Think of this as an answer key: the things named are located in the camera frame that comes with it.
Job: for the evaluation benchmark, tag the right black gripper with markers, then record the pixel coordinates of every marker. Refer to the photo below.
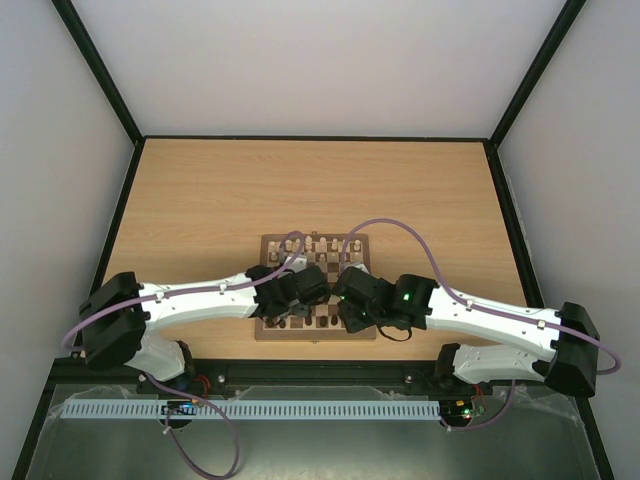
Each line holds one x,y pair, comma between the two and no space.
350,322

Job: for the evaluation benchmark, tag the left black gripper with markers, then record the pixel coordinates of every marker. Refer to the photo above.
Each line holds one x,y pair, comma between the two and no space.
302,310

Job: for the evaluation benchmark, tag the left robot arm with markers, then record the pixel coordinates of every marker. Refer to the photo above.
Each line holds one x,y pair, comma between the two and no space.
122,320

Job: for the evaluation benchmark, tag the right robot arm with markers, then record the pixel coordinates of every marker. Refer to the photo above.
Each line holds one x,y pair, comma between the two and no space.
555,347

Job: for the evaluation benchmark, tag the wooden chess board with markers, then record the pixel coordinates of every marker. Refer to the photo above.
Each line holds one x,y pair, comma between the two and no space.
323,322

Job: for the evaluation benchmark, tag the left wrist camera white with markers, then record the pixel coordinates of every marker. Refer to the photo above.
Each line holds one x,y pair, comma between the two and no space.
294,262

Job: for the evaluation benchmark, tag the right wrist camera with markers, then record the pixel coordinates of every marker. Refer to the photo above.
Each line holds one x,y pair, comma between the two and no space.
358,265

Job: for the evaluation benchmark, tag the black aluminium frame rail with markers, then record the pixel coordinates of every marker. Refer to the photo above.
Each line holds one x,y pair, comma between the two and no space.
439,379

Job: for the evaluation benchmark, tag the light blue cable duct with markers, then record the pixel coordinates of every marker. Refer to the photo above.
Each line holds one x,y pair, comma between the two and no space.
252,410

